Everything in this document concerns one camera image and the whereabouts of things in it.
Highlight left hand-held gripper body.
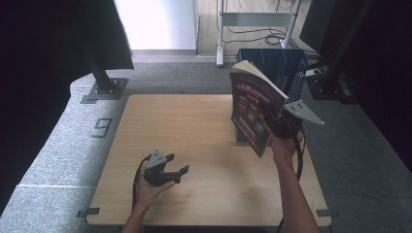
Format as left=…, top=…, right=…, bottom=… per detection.
left=143, top=149, right=178, bottom=188

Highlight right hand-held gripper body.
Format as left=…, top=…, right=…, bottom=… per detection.
left=271, top=99, right=326, bottom=141

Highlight purple magazine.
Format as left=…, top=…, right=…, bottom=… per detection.
left=228, top=59, right=290, bottom=159

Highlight blue plastic file rack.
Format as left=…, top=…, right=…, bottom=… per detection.
left=235, top=48, right=309, bottom=144

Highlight person's right hand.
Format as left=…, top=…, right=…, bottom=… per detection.
left=263, top=121, right=306, bottom=167

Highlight person's left hand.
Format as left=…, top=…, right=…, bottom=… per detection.
left=134, top=174, right=176, bottom=212

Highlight black curtain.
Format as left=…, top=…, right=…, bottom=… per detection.
left=0, top=0, right=135, bottom=216
left=299, top=0, right=412, bottom=174

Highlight white panel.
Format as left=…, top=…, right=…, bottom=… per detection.
left=113, top=0, right=199, bottom=51

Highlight right hand-held gripper black cable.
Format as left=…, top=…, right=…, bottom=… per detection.
left=275, top=135, right=307, bottom=233

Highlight black post with base plate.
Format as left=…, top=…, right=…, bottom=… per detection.
left=305, top=0, right=359, bottom=105
left=80, top=48, right=129, bottom=102

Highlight black floor cables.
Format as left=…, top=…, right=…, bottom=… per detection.
left=223, top=0, right=324, bottom=61

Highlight white metal stand frame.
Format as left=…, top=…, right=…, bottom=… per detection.
left=216, top=0, right=304, bottom=68

